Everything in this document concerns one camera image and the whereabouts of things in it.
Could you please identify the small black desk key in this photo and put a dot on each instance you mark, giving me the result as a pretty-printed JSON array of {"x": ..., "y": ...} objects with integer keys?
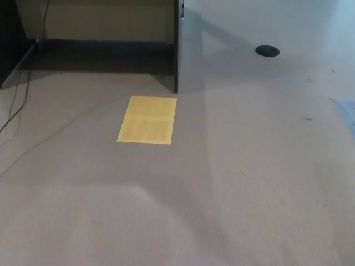
[{"x": 182, "y": 8}]

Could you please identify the clear plastic sheet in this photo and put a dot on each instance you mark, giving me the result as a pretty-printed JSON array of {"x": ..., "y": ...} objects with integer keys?
[{"x": 348, "y": 109}]

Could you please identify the black round disc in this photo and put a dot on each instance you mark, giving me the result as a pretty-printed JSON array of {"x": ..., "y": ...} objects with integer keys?
[{"x": 267, "y": 51}]

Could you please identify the yellow paper sheet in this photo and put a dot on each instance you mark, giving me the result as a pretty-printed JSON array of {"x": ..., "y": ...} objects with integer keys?
[{"x": 147, "y": 119}]

